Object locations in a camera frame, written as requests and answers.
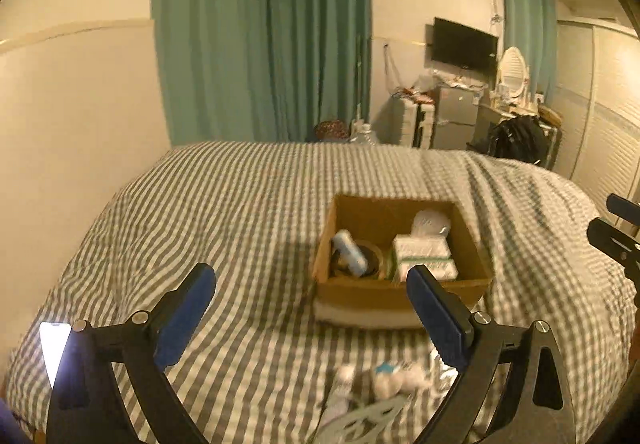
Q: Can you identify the black wall television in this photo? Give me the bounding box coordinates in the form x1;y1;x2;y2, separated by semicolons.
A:
432;17;500;74

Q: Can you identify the small white green-striped carton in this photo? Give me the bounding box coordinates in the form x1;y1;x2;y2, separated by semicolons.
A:
399;259;459;283

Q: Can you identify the grey patterned hand fan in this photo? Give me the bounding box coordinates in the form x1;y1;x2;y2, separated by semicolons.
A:
312;399;407;444

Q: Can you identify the glowing smartphone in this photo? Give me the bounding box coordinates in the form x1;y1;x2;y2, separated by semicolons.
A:
39;322;71;390

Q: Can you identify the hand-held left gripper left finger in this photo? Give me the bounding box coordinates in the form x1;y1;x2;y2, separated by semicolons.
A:
46;263;217;444

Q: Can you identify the grey mini fridge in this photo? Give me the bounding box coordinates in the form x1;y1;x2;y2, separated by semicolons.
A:
432;86;482;151

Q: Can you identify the large white green-striped carton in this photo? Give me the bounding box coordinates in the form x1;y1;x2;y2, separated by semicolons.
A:
392;234;452;269

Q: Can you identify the small white plush toy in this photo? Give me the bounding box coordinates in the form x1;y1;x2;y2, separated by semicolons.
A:
374;360;426;398

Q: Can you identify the brown cardboard box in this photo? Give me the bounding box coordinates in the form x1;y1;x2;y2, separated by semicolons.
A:
310;195;494;329

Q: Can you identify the white suitcase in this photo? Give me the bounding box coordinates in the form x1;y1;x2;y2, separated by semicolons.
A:
391;96;436;149

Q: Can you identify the white oval vanity mirror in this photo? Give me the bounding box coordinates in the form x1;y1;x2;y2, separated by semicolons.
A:
497;47;532;97

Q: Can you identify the white louvred wardrobe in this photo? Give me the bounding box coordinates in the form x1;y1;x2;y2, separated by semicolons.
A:
552;18;640;205

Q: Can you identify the blue white bottle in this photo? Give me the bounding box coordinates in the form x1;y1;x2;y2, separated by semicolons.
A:
332;230;370;277

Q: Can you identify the clear plastic water jug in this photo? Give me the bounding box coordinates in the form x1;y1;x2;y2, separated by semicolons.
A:
349;121;377;145

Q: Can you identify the brown tape roll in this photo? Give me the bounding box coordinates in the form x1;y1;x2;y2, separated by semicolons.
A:
330;244;387;281

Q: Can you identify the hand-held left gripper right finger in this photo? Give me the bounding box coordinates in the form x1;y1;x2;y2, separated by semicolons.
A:
406;265;576;444

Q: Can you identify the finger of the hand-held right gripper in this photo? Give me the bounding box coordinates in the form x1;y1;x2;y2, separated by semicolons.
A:
606;194;640;221
587;219;640;311

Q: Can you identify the grey white checked blanket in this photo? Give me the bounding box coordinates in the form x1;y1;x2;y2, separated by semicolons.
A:
2;141;638;444

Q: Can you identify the narrow green curtain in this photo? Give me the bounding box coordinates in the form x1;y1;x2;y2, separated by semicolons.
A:
500;0;558;105

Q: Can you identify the black backpack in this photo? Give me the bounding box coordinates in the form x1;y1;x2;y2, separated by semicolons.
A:
487;116;549;161

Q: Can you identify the wide green curtain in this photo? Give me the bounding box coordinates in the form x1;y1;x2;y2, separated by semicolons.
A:
151;0;374;147

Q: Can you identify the white round pouch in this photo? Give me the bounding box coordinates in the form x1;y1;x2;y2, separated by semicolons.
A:
411;210;452;239

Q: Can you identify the dark red patterned stool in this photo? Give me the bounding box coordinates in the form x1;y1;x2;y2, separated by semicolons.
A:
314;120;348;143

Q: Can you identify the white squeeze tube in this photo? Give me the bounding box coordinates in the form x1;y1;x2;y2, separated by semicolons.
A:
317;365;357;431

